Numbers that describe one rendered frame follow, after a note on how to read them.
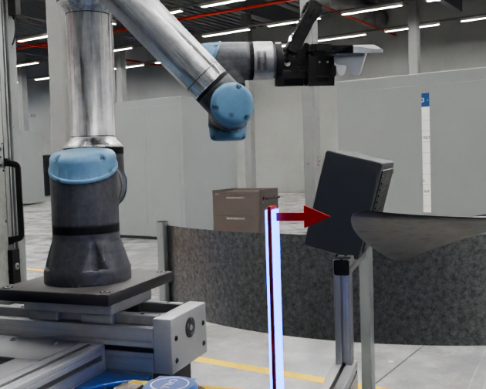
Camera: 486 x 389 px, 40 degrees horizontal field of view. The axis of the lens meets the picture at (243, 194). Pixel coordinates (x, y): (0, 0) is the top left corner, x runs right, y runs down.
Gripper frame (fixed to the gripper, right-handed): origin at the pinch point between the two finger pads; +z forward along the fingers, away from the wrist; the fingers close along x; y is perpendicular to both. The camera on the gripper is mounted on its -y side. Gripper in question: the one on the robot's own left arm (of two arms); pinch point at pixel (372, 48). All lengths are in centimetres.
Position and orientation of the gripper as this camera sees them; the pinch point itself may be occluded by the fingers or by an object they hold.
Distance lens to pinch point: 139.0
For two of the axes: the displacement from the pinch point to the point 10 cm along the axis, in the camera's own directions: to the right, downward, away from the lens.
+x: 0.9, 1.8, -9.8
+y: 0.2, 9.8, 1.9
